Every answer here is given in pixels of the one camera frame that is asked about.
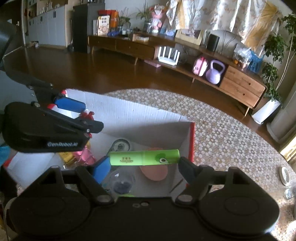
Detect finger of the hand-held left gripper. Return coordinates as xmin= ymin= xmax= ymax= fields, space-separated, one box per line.
xmin=32 ymin=102 xmax=104 ymax=135
xmin=3 ymin=66 xmax=87 ymax=112

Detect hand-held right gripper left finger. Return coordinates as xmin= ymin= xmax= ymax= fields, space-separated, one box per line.
xmin=50 ymin=155 xmax=115 ymax=206

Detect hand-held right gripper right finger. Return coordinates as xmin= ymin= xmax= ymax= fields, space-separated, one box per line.
xmin=174 ymin=156 xmax=243 ymax=206

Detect red toy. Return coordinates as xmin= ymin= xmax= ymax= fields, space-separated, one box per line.
xmin=80 ymin=111 xmax=96 ymax=121

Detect pink plastic toy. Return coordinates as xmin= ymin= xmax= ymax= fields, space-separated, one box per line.
xmin=75 ymin=140 xmax=97 ymax=166

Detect pink bowl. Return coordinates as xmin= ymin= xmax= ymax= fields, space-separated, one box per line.
xmin=140 ymin=147 xmax=170 ymax=181

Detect green tube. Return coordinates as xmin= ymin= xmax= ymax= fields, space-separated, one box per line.
xmin=109 ymin=149 xmax=180 ymax=166

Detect red cardboard box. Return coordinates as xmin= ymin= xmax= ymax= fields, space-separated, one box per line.
xmin=0 ymin=88 xmax=197 ymax=198

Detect thin stick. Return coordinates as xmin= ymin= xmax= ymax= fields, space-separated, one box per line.
xmin=169 ymin=179 xmax=186 ymax=194

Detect clear plastic container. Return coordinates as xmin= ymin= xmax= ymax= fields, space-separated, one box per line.
xmin=102 ymin=166 xmax=137 ymax=197

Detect tape roll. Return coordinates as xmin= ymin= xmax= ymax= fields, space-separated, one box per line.
xmin=107 ymin=138 xmax=132 ymax=156

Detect yellow toy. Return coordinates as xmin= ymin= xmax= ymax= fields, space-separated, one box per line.
xmin=58 ymin=152 xmax=77 ymax=166

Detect dark broom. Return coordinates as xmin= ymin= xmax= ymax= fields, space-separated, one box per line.
xmin=67 ymin=19 xmax=75 ymax=52

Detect black cabinet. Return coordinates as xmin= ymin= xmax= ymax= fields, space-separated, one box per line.
xmin=72 ymin=3 xmax=106 ymax=54

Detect cereal bag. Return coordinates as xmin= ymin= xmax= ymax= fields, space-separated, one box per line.
xmin=97 ymin=15 xmax=110 ymax=37

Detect pink flat box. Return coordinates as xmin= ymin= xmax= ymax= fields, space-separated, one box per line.
xmin=144 ymin=60 xmax=162 ymax=68

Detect orange box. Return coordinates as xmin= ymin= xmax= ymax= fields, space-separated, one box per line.
xmin=110 ymin=10 xmax=119 ymax=29

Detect flat cardboard box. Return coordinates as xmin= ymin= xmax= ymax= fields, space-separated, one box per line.
xmin=131 ymin=33 xmax=150 ymax=42

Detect purple kettlebell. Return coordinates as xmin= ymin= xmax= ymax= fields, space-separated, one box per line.
xmin=205 ymin=60 xmax=226 ymax=85

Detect wooden tv cabinet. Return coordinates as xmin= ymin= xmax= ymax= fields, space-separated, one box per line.
xmin=87 ymin=34 xmax=268 ymax=117

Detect small potted plant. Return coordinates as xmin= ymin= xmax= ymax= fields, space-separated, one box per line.
xmin=117 ymin=7 xmax=132 ymax=33

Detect white saucer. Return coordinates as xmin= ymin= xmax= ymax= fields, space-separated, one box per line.
xmin=279 ymin=166 xmax=292 ymax=186

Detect pink toy case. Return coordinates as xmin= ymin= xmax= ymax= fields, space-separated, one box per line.
xmin=192 ymin=57 xmax=208 ymax=77

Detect white router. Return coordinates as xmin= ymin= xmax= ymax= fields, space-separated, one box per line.
xmin=158 ymin=46 xmax=181 ymax=66

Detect standing air conditioner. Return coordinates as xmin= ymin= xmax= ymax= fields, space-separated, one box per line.
xmin=266 ymin=91 xmax=296 ymax=143

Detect potted spider plant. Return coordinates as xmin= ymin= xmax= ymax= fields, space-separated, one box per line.
xmin=135 ymin=1 xmax=154 ymax=33

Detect pink doll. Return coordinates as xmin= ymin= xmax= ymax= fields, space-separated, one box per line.
xmin=149 ymin=5 xmax=166 ymax=34

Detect clear plastic bag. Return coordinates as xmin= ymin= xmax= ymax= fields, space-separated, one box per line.
xmin=233 ymin=44 xmax=252 ymax=68

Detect black speaker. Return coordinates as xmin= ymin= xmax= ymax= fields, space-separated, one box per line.
xmin=206 ymin=34 xmax=220 ymax=52

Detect potted tree in white pot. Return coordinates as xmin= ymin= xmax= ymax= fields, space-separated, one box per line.
xmin=252 ymin=13 xmax=296 ymax=125

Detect patterned draped cloth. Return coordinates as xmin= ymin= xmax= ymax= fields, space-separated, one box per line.
xmin=166 ymin=0 xmax=284 ymax=53

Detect grey wall cabinets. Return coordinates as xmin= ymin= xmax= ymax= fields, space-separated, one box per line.
xmin=22 ymin=5 xmax=73 ymax=47

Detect picture frame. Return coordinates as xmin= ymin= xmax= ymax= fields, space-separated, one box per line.
xmin=174 ymin=29 xmax=204 ymax=46

